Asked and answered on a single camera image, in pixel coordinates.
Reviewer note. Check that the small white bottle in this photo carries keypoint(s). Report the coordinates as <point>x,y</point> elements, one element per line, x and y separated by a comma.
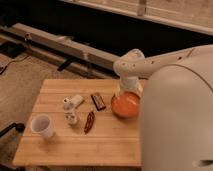
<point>69,111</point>

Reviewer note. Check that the red chili pepper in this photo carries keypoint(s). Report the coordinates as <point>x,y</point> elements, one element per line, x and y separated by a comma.
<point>89,122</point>

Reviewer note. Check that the orange ceramic bowl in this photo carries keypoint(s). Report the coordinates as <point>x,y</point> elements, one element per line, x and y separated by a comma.
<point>125,105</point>

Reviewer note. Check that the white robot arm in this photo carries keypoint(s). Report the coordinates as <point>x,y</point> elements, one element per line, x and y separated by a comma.
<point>176,107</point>

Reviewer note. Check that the long metal beam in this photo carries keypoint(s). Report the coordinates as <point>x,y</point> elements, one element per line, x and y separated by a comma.
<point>81,51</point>

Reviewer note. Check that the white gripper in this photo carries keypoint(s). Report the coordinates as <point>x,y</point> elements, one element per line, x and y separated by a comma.
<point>129,84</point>

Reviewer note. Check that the wooden table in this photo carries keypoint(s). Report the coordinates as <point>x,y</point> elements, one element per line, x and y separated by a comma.
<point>112,141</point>

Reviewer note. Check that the brown chocolate bar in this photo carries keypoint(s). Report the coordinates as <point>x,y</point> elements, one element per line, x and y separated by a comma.
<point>98,101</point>

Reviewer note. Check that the black handle at left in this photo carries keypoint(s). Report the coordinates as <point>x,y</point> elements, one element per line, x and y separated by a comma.
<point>18,127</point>

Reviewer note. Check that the white ceramic cup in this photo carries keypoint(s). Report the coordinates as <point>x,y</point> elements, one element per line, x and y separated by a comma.
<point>42,125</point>

